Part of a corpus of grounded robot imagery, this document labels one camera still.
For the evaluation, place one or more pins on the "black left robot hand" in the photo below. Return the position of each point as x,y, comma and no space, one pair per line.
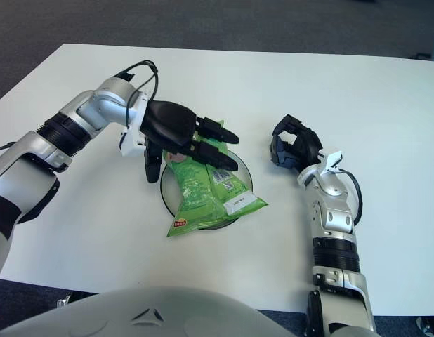
168,123

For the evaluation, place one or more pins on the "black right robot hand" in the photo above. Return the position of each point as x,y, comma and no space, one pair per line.
306,147

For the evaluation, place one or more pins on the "green snack bag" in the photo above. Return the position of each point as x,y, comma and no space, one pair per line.
199,196

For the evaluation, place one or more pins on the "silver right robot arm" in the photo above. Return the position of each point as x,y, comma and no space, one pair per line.
331,217

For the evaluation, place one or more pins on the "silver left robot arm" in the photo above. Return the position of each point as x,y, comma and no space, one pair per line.
38,147

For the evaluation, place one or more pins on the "white plate with black rim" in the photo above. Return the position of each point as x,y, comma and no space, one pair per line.
168,189

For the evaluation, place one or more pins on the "dark floor base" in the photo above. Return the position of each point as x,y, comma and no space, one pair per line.
422,56

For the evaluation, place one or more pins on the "grey robot torso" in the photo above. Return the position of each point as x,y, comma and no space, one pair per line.
168,312

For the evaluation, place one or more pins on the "grey caster wheel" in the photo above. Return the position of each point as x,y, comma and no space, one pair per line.
426,324

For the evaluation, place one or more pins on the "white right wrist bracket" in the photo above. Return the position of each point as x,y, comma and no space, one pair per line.
334,158

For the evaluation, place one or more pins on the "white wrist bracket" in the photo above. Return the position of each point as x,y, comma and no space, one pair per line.
334,158
132,144

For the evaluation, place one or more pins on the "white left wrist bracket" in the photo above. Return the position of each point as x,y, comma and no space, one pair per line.
132,144

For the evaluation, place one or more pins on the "small shiny bracket under table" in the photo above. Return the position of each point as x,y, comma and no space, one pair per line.
62,302

